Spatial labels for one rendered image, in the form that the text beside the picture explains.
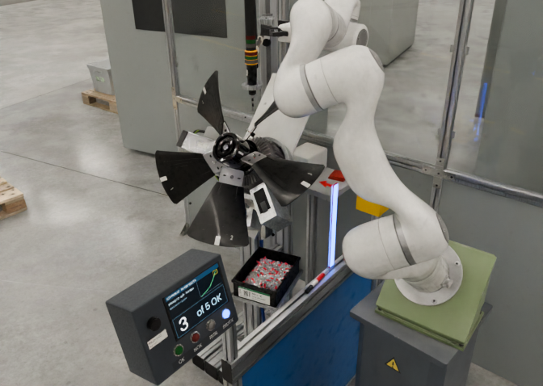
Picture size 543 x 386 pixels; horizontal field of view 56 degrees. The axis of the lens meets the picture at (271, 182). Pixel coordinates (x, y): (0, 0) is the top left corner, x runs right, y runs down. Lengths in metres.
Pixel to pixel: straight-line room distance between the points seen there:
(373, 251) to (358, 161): 0.21
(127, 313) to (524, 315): 1.81
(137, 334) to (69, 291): 2.22
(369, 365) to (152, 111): 3.42
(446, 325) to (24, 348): 2.21
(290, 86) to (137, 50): 3.54
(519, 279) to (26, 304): 2.61
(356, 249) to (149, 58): 3.53
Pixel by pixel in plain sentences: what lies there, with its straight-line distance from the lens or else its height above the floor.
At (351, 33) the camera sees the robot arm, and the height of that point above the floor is 1.68.
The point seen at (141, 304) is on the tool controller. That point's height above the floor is 1.25.
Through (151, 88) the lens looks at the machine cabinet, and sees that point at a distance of 4.54.
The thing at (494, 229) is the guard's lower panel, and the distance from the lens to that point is 2.32.
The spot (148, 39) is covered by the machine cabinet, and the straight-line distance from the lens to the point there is 4.42.
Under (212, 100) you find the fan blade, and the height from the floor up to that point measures 1.33.
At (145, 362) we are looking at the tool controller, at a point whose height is 1.12.
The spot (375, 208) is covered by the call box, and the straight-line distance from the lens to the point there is 1.90.
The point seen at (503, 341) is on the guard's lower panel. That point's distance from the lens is 2.62.
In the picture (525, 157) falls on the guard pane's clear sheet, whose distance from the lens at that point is 2.18.
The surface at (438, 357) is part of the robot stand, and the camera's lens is 1.48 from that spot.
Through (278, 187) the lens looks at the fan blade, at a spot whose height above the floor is 1.15.
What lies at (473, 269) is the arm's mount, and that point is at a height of 1.10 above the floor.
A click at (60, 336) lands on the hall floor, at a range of 3.05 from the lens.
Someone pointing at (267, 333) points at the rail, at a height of 0.86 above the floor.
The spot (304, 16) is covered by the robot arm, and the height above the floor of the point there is 1.78.
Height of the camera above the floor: 1.96
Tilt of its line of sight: 27 degrees down
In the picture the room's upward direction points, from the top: 1 degrees counter-clockwise
